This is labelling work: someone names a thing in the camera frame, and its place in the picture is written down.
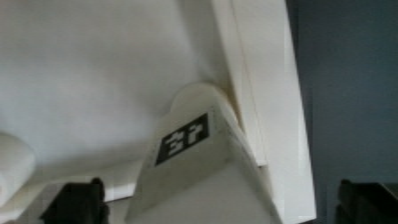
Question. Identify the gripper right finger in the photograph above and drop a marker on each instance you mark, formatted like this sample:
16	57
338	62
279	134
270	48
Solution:
368	203

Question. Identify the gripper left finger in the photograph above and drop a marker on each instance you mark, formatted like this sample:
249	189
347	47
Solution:
78	206

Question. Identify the white square table top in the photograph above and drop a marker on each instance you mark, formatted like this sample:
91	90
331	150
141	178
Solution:
102	55

